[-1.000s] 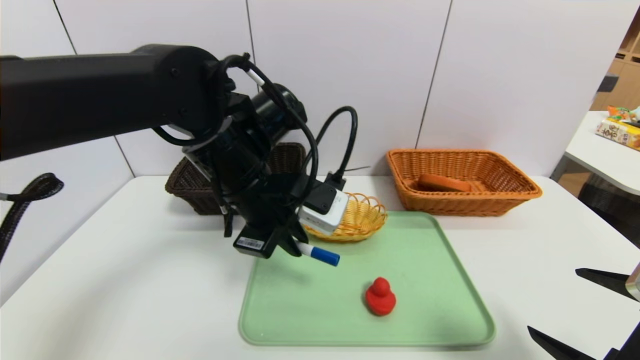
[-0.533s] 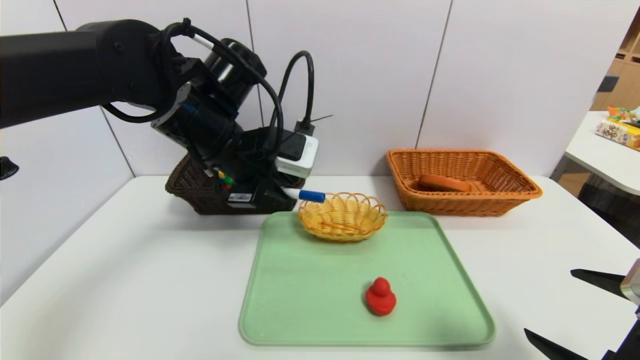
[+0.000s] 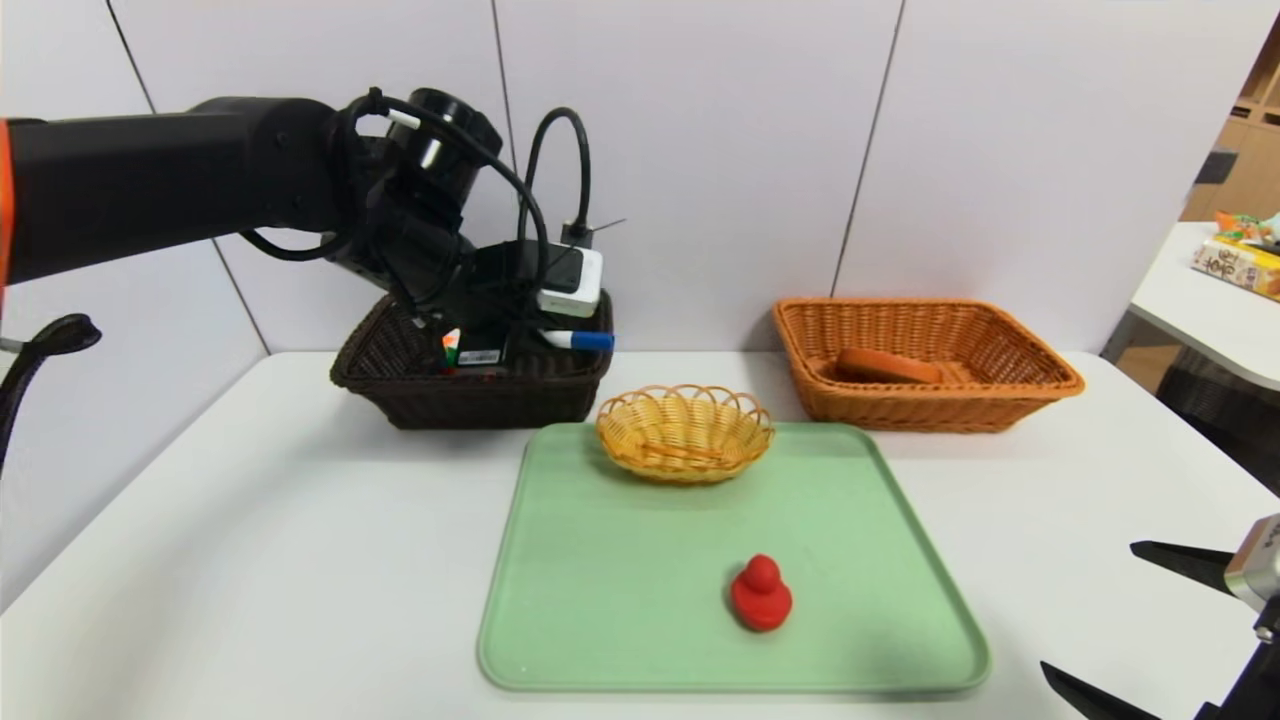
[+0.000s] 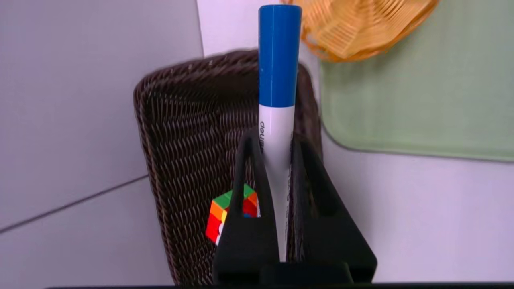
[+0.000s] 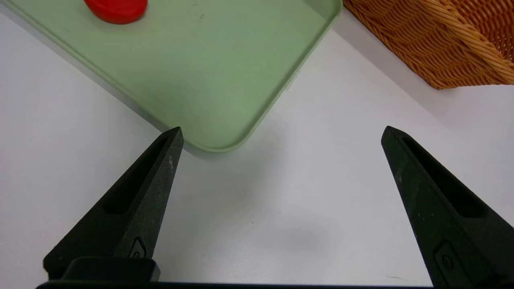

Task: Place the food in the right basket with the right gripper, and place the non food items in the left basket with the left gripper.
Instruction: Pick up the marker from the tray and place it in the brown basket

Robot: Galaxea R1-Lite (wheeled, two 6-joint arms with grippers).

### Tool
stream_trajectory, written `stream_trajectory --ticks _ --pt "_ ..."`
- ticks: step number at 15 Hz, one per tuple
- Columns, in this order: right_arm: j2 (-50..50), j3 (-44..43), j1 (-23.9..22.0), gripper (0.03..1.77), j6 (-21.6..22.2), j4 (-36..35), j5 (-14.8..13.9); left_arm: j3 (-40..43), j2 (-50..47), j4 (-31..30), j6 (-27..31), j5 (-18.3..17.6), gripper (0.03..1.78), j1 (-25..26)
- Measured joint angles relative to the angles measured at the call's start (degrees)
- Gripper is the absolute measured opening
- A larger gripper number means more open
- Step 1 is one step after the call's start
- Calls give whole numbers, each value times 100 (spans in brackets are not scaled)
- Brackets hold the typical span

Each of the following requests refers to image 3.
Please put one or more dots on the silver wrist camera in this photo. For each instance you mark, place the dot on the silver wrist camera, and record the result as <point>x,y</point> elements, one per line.
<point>575,285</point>
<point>1260,565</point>

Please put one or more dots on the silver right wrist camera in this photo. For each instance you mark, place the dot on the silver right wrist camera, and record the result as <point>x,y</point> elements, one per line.
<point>1260,565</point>

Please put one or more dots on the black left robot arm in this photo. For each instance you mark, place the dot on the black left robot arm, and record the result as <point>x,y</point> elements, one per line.
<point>150,170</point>

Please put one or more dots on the blue and white marker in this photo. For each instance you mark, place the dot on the blue and white marker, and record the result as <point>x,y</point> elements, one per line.
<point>585,341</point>

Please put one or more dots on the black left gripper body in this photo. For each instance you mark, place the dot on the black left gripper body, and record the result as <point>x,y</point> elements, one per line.
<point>481,354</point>

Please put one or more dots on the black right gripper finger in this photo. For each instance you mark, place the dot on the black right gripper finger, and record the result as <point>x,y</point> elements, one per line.
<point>1190,565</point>
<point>1095,700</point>

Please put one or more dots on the light wooden shelf unit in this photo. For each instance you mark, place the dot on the light wooden shelf unit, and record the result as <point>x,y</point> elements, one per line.
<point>1255,130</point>

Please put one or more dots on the yellow printed snack box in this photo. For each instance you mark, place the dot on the yellow printed snack box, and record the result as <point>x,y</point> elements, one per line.
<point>1240,265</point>

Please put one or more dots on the light green plastic tray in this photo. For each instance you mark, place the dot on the light green plastic tray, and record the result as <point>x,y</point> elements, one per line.
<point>600,600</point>

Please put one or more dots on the orange rectangular wicker basket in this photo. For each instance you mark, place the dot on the orange rectangular wicker basket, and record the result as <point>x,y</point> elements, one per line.
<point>920,405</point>

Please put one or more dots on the dark brown wicker basket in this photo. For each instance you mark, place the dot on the dark brown wicker basket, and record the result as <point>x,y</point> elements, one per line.
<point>470,400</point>

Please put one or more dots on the red rubber duck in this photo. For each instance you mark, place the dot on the red rubber duck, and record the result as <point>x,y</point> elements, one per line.
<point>762,600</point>

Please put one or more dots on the small yellow oval wicker basket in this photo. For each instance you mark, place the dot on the small yellow oval wicker basket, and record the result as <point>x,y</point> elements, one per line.
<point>685,440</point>

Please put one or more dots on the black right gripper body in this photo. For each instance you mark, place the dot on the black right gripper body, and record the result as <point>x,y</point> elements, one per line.
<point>1256,578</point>

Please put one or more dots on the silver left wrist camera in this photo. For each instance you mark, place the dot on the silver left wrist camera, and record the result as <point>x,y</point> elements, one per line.
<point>575,285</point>

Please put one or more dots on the colourful snack bag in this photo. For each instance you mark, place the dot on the colourful snack bag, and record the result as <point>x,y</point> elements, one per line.
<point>1250,228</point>

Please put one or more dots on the white side table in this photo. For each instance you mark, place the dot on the white side table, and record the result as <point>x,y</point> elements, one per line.
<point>1200,300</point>

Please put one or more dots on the colourful puzzle cube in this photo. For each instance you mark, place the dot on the colourful puzzle cube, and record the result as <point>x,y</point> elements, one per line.
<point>451,345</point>

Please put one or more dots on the orange-brown bread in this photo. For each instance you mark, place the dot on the orange-brown bread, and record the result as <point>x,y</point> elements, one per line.
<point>885,367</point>

